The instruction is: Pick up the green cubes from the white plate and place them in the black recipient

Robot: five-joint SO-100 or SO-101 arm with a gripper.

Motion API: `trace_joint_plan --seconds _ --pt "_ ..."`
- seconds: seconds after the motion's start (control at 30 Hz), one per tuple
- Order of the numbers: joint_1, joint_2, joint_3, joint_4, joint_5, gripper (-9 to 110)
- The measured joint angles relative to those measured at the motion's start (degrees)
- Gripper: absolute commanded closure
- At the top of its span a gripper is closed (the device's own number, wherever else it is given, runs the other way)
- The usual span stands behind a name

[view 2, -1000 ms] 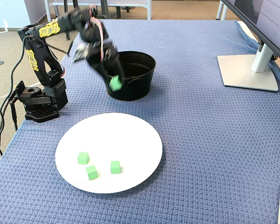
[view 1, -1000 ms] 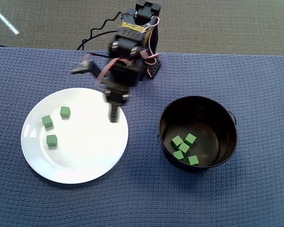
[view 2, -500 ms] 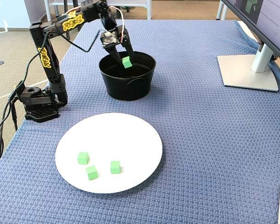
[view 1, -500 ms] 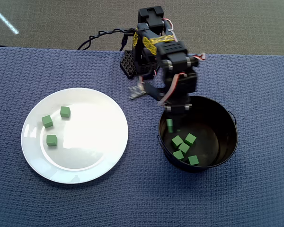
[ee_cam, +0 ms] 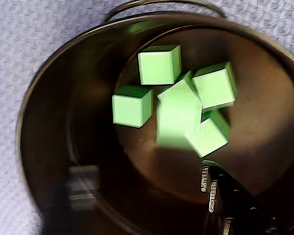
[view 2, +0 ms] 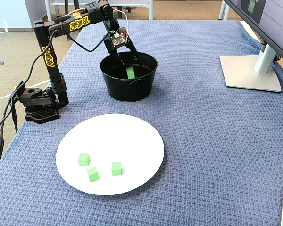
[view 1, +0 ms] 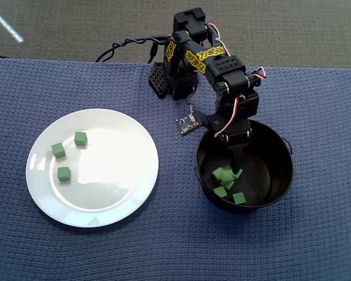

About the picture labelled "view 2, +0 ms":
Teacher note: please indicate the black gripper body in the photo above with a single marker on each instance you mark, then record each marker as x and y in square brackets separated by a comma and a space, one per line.
[109, 46]

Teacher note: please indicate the computer monitor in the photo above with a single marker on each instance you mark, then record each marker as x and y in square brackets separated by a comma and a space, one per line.
[273, 18]

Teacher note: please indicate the blue woven table cloth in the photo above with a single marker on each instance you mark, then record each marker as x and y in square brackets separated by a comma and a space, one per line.
[202, 141]

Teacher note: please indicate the silver monitor stand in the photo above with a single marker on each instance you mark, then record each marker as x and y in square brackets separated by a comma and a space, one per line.
[247, 73]

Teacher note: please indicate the black metal bucket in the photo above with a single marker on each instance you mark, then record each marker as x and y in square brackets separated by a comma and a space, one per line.
[129, 90]

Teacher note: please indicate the white metal table frame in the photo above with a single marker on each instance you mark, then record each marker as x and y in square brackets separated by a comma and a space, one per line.
[151, 10]

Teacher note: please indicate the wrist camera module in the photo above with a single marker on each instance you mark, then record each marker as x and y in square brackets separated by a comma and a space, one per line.
[119, 39]

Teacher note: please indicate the white round plate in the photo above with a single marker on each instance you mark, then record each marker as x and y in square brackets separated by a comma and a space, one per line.
[122, 141]

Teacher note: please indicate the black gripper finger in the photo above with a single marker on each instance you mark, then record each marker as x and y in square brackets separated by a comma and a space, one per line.
[132, 51]
[115, 56]

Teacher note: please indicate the green cube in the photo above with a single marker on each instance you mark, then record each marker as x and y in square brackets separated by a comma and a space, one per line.
[130, 72]
[116, 168]
[84, 159]
[93, 174]

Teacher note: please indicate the white desk leg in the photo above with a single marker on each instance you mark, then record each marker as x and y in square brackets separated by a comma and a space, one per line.
[222, 11]

